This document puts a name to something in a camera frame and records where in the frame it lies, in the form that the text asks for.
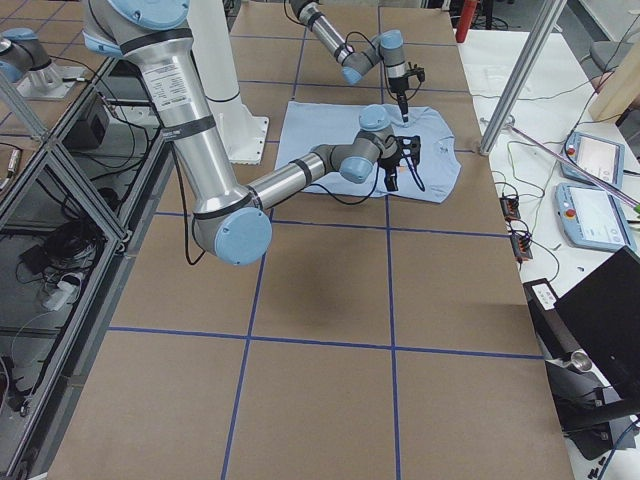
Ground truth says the red fire extinguisher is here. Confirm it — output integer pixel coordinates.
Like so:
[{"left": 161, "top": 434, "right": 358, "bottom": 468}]
[{"left": 455, "top": 0, "right": 478, "bottom": 43}]

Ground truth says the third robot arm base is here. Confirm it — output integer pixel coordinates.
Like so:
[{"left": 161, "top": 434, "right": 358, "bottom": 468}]
[{"left": 1, "top": 27, "right": 75, "bottom": 101}]

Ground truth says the blue teach pendant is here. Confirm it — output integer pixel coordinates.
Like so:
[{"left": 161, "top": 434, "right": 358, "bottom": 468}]
[
  {"left": 555, "top": 183, "right": 636, "bottom": 252},
  {"left": 564, "top": 132, "right": 625, "bottom": 188}
]

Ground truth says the lower blue teach pendant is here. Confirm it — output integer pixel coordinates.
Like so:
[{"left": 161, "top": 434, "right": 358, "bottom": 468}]
[{"left": 555, "top": 183, "right": 636, "bottom": 252}]

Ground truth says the black box with white label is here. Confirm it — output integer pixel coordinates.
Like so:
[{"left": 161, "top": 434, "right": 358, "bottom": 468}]
[{"left": 523, "top": 278, "right": 558, "bottom": 311}]

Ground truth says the reacher grabber stick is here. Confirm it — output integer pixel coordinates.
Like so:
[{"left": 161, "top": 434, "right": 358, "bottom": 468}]
[{"left": 503, "top": 123, "right": 640, "bottom": 213}]

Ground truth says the light blue t-shirt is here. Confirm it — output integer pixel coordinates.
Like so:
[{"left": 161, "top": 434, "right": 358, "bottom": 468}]
[{"left": 275, "top": 101, "right": 461, "bottom": 203}]

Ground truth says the upper blue teach pendant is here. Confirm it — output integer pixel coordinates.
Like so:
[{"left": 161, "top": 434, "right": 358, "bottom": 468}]
[{"left": 564, "top": 132, "right": 625, "bottom": 188}]

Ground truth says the orange black connector board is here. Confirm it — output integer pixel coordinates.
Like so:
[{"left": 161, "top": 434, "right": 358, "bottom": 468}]
[{"left": 499, "top": 196, "right": 521, "bottom": 221}]

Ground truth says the aluminium frame cabinet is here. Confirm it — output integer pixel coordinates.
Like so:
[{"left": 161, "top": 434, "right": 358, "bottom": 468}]
[{"left": 1, "top": 60, "right": 171, "bottom": 479}]

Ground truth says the white power strip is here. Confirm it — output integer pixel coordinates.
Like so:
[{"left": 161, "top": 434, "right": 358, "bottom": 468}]
[{"left": 42, "top": 280, "right": 79, "bottom": 311}]

